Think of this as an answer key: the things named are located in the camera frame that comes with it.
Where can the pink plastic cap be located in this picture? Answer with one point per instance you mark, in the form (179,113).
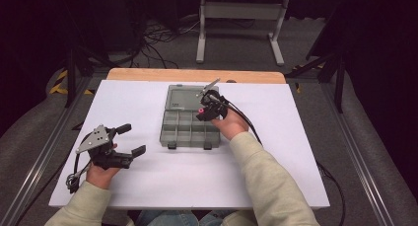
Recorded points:
(199,111)

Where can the grey transparent compartment box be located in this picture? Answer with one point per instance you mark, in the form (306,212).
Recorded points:
(184,127)

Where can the person's blue jeans legs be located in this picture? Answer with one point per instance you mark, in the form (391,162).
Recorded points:
(171,218)

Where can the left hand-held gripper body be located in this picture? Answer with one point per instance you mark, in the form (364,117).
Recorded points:
(98,143)

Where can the yellow black floor tape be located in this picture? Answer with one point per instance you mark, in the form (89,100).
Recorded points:
(60,84)

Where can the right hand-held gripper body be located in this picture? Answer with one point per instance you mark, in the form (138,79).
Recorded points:
(220,107)

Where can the aluminium floor rail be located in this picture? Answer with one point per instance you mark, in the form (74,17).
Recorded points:
(36,166)
(358,153)

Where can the black tripod stand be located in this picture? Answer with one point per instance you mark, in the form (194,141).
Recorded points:
(328,71)
(74,74)

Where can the person's left hand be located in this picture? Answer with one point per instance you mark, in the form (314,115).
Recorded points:
(98,176)

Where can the white metal frame desk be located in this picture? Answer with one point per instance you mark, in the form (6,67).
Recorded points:
(243,10)

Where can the person's right hand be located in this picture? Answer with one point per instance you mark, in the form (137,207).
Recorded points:
(233,125)

